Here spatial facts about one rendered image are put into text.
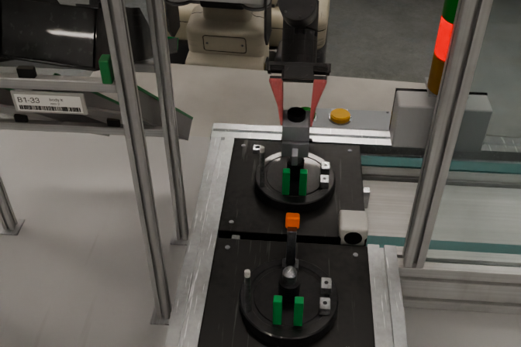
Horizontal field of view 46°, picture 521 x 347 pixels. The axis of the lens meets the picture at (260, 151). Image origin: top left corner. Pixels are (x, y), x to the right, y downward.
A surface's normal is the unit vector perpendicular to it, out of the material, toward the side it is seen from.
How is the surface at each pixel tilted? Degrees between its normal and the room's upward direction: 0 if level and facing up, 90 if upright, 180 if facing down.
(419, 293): 90
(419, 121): 90
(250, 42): 98
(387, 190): 0
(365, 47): 0
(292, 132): 92
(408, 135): 90
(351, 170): 0
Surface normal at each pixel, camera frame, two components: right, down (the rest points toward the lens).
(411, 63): 0.00, -0.77
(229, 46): -0.15, 0.73
